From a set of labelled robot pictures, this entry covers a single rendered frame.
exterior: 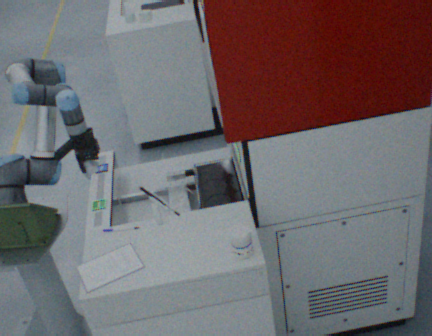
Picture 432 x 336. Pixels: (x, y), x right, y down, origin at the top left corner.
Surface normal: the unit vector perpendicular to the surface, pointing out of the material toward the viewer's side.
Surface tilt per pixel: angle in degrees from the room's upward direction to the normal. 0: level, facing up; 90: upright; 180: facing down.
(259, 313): 90
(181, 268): 0
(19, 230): 90
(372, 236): 90
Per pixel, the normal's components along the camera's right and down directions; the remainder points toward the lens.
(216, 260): -0.14, -0.81
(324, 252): 0.13, 0.55
